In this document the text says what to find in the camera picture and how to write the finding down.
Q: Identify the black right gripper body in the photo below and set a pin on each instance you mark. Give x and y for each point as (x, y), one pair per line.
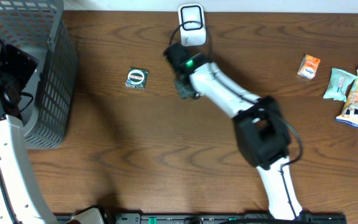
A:
(184, 89)

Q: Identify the green round-label packet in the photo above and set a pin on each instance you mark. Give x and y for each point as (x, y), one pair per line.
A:
(137, 78)

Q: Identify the orange tissue pack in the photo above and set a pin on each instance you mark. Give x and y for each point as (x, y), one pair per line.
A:
(308, 67)

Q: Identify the green wipes packet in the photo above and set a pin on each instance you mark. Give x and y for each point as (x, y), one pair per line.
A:
(338, 84)

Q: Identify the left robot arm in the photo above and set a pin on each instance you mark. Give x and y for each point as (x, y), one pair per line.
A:
(21, 200)

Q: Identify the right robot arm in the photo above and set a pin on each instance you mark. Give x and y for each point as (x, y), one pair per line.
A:
(262, 134)

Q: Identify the white barcode scanner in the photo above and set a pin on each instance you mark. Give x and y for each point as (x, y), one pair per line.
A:
(193, 26)

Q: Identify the grey plastic mesh basket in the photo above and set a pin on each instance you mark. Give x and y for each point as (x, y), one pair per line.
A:
(37, 28)

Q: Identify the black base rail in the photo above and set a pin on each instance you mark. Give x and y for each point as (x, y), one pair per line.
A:
(136, 218)

